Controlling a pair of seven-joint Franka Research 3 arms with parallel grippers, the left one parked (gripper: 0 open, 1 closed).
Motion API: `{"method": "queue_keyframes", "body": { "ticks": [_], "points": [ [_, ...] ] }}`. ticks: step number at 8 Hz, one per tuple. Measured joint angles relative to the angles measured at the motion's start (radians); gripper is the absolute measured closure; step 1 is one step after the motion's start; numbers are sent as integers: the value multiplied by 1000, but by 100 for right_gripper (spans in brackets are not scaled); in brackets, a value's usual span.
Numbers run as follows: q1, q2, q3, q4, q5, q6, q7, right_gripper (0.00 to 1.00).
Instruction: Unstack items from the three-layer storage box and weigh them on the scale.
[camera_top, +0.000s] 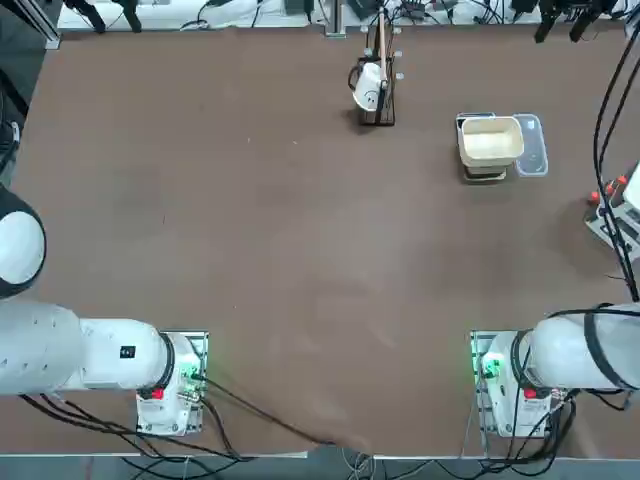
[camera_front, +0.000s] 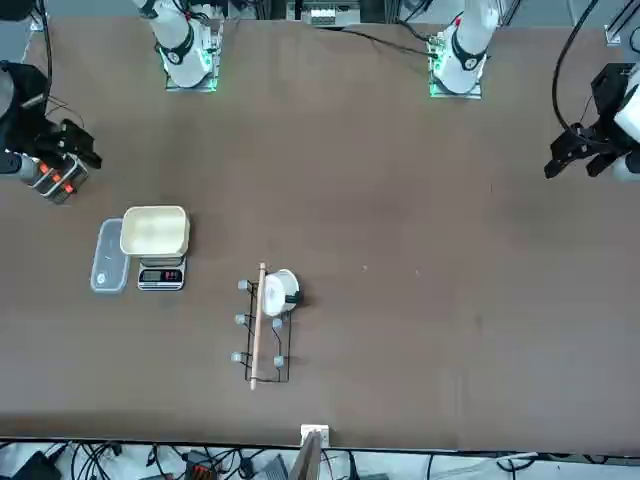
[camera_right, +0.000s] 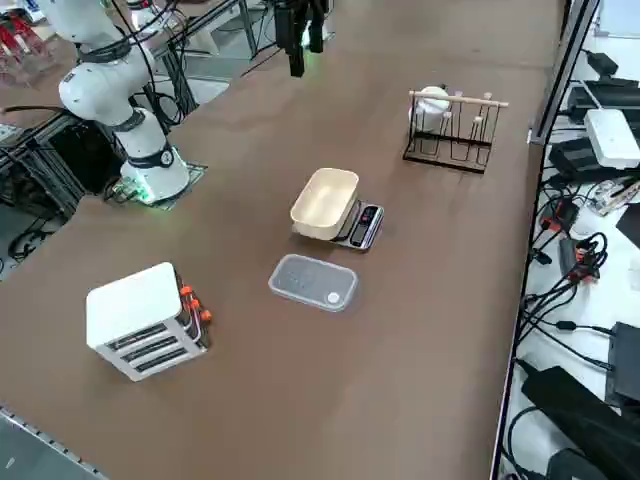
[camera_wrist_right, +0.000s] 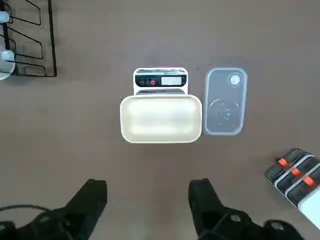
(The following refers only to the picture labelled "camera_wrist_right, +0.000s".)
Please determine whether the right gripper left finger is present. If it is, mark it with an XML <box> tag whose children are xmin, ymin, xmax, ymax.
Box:
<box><xmin>0</xmin><ymin>178</ymin><xmax>108</xmax><ymax>240</ymax></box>

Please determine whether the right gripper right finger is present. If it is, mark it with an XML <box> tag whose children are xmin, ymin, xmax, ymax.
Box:
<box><xmin>188</xmin><ymin>177</ymin><xmax>306</xmax><ymax>240</ymax></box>

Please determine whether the white digital kitchen scale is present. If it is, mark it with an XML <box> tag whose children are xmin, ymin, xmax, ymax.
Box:
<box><xmin>132</xmin><ymin>67</ymin><xmax>189</xmax><ymax>97</ymax></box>

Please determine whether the cream plastic container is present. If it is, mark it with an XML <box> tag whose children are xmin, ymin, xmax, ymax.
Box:
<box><xmin>119</xmin><ymin>94</ymin><xmax>203</xmax><ymax>144</ymax></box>

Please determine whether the clear plastic container lid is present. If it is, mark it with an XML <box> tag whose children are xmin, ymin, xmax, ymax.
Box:
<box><xmin>204</xmin><ymin>66</ymin><xmax>248</xmax><ymax>136</ymax></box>

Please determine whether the white cup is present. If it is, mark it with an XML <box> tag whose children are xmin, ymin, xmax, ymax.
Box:
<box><xmin>0</xmin><ymin>60</ymin><xmax>16</xmax><ymax>81</ymax></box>

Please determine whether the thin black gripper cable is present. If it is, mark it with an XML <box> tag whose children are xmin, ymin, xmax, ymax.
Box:
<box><xmin>0</xmin><ymin>203</ymin><xmax>71</xmax><ymax>226</ymax></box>

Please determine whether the black wire cup rack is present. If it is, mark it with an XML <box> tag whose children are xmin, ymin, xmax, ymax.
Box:
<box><xmin>0</xmin><ymin>0</ymin><xmax>58</xmax><ymax>78</ymax></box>

